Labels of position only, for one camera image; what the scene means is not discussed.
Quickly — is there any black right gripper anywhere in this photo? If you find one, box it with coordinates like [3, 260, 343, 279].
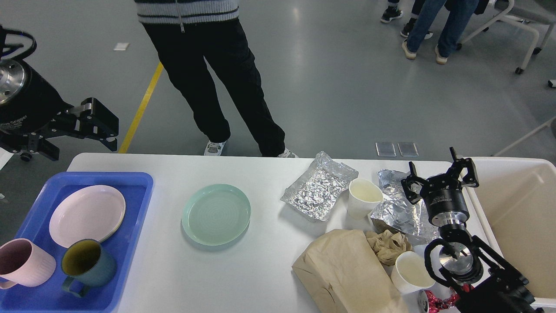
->
[401, 147, 480, 226]

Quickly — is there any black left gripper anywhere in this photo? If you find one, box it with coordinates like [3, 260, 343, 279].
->
[0, 59, 119, 161]

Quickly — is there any pink mug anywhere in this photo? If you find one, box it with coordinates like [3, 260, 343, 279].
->
[0, 238, 57, 290]

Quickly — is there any dark teal mug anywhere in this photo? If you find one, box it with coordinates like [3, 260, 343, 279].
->
[61, 239, 117, 298]

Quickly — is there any mint green plate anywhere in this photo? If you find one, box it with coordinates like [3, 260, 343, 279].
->
[181, 184, 252, 247]

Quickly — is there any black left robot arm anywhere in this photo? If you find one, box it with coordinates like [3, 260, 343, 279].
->
[0, 27, 119, 162]

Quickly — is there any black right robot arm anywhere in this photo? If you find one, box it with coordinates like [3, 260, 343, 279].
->
[401, 148, 544, 313]

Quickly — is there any crumpled foil sheet right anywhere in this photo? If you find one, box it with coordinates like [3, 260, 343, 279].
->
[368, 169, 440, 246]

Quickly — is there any crumpled foil sheet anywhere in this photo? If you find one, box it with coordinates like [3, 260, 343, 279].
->
[368, 169, 440, 246]
[280, 151, 359, 222]

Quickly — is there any beige plastic bin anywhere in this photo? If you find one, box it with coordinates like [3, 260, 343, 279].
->
[471, 156, 556, 313]

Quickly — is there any white paper cup upper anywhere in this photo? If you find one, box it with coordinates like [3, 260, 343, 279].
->
[346, 178, 384, 220]

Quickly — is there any white paper cup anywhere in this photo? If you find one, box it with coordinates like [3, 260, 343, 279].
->
[346, 178, 384, 220]
[391, 251, 435, 295]

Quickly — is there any crumpled brown napkin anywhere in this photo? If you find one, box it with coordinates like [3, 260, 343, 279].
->
[365, 230, 413, 266]

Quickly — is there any pink plate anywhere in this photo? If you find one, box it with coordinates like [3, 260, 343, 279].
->
[48, 185, 126, 248]

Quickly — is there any white paper cup lower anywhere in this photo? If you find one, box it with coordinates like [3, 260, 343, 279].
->
[391, 251, 435, 295]

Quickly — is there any blue plastic tray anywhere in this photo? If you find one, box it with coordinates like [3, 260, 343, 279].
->
[0, 172, 153, 313]

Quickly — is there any red candy wrapper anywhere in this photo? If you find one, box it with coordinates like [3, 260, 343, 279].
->
[417, 287, 461, 313]

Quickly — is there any crumpled foil sheet left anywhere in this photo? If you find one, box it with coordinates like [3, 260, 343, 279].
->
[280, 151, 359, 222]

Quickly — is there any brown paper bag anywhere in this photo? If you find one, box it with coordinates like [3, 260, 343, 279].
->
[292, 229, 409, 313]

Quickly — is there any person in black trousers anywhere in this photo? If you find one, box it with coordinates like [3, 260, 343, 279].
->
[135, 0, 297, 158]

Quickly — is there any person in blue jeans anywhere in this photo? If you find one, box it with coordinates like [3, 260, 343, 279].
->
[401, 0, 489, 65]

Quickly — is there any white office chair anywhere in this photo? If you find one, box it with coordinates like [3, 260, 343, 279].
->
[457, 0, 556, 75]

